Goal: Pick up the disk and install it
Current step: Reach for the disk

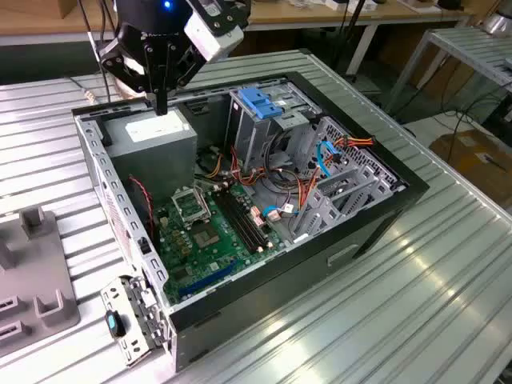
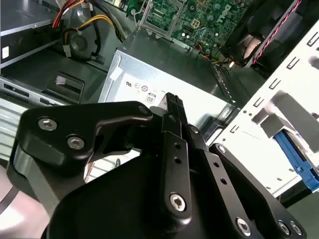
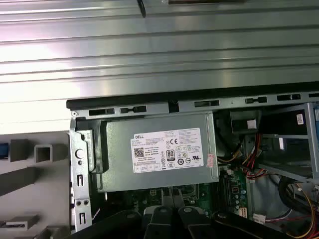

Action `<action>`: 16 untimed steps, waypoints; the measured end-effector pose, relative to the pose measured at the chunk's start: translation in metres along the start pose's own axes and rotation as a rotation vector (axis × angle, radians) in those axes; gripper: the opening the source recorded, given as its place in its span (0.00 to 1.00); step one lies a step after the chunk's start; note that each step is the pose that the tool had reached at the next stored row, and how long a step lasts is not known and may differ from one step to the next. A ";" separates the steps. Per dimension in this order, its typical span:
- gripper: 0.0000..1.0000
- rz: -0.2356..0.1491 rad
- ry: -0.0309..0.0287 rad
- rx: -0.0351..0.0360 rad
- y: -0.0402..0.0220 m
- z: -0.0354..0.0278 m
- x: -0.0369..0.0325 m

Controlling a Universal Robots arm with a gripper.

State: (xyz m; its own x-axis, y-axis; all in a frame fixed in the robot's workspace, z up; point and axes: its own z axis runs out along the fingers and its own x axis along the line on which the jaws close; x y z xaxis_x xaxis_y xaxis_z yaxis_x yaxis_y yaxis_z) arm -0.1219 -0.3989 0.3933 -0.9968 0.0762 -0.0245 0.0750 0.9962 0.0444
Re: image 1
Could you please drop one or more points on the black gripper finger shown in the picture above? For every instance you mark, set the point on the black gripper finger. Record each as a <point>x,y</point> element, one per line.
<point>154,76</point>
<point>170,72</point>

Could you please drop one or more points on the perforated metal disk bay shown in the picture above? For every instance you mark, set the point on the perforated metal disk bay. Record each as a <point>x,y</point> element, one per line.
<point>324,218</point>

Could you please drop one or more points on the grey power supply unit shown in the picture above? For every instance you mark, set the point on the grey power supply unit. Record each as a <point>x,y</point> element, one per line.
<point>152,156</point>

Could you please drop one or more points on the blue drive bay latch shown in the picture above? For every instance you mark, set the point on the blue drive bay latch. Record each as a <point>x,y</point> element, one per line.
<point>258,105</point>

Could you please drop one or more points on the grey optical drive cage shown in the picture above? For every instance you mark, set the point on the grey optical drive cage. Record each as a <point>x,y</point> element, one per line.
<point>250,140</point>

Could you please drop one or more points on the wooden desk with white legs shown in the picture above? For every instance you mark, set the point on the wooden desk with white legs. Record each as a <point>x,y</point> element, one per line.
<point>288,15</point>

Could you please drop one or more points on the black case fan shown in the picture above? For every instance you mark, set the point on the black case fan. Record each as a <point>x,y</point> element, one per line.
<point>140,208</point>

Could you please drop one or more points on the black RAM slot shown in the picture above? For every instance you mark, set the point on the black RAM slot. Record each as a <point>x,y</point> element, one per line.
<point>234,222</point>
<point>244,218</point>

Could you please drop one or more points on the CPU socket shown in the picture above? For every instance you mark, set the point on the CPU socket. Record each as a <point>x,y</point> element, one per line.
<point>205,237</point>

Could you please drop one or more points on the small white box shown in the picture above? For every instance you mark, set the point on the small white box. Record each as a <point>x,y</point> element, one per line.
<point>336,4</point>

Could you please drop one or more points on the green motherboard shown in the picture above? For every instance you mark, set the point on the green motherboard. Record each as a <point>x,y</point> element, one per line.
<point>224,260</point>

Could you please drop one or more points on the blue expansion slot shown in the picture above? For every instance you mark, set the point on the blue expansion slot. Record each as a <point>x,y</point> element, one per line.
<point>208,279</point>

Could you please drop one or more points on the grey part rack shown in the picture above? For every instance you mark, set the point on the grey part rack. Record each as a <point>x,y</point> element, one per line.
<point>36,264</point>

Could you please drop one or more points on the black open PC case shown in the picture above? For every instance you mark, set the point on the black open PC case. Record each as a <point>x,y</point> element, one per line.
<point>280,288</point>

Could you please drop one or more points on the black blue release latch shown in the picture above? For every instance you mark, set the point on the black blue release latch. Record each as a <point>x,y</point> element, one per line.
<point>113,324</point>

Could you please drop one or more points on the small black device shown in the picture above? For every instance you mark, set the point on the small black device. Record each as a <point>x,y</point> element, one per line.
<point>450,4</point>

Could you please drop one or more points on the metal slat side table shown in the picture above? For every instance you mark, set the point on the metal slat side table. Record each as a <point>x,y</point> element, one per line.
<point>460,44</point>

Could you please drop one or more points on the flat brown cardboard box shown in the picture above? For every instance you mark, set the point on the flat brown cardboard box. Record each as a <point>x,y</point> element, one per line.
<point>468,160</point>

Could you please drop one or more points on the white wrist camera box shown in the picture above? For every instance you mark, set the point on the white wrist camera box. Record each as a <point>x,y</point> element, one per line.
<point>216,38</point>

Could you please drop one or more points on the metal slot retainer bracket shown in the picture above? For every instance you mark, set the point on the metal slot retainer bracket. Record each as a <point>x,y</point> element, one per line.
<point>116,294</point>

